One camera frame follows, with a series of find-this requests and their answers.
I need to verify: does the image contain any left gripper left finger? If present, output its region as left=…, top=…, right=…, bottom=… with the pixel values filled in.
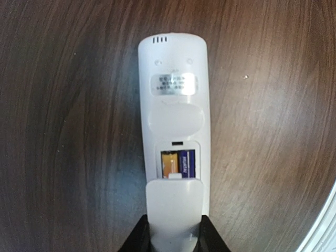
left=118, top=214, right=154, bottom=252

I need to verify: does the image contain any orange AA battery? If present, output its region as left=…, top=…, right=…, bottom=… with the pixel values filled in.
left=161, top=151, right=179, bottom=179

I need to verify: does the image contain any white remote control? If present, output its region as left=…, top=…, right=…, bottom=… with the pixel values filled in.
left=138, top=33, right=211, bottom=215

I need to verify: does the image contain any curved aluminium front rail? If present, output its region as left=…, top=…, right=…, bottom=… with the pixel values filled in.
left=297, top=183, right=336, bottom=252

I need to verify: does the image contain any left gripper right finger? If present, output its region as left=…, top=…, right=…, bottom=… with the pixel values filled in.
left=194, top=215, right=231, bottom=252

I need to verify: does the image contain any white battery cover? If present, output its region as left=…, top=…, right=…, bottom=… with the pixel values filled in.
left=146, top=177, right=204, bottom=251

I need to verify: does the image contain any small purple object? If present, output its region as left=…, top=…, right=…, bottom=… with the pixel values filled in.
left=178, top=150, right=196, bottom=178

